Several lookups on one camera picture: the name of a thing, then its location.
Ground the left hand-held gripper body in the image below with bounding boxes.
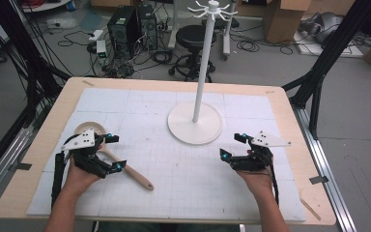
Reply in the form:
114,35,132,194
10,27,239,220
61,129,114,179

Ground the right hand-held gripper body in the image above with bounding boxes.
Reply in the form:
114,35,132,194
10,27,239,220
229,130,293,172

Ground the wooden spoon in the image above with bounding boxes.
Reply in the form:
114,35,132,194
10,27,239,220
73,121,155,191

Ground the person's right hand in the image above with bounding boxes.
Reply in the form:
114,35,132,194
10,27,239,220
236,167,274,196

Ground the person's left hand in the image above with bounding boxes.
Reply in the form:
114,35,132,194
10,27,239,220
64,156,105,197

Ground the white grid mat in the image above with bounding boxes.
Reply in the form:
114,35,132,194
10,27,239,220
26,87,307,224

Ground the black tape piece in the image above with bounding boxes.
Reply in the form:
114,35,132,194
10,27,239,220
9,161,33,172
308,175,329,186

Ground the thin wooden stick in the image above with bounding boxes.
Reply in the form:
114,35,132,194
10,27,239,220
299,196,322,222

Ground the white hook rack stand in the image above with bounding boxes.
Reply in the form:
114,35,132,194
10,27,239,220
167,0,240,146

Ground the small white electronic box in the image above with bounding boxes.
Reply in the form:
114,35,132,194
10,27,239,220
95,40,108,65

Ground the white power strip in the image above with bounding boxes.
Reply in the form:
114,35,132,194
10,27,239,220
88,29,104,43

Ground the large black computer tower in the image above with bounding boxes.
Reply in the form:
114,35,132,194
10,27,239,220
106,5,140,60

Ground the black round stool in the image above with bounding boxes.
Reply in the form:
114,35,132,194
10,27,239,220
167,24,217,83

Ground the slim black computer tower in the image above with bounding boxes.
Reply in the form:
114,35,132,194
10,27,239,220
136,4,159,51

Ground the tall cardboard box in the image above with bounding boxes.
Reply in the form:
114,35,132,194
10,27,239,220
262,0,312,44

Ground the grey bag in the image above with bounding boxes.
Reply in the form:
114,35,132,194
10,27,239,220
299,12,345,45

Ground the round white table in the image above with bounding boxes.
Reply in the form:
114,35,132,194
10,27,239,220
20,0,72,14

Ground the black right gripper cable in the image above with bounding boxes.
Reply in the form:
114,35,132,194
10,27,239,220
265,159,280,207

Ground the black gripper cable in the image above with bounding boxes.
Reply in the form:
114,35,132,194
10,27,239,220
265,159,280,207
50,134,78,209

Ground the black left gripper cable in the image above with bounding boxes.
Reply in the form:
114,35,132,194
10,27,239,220
50,134,78,209

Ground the aluminium rail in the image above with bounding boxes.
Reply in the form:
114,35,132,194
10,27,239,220
0,105,44,212
291,104,358,232

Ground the coiled black floor cable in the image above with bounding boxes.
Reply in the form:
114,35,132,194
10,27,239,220
236,31,295,56

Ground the white metal stand frame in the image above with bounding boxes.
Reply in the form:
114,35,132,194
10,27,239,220
167,0,240,62

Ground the black metal frame with cables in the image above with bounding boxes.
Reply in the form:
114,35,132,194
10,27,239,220
0,0,73,185

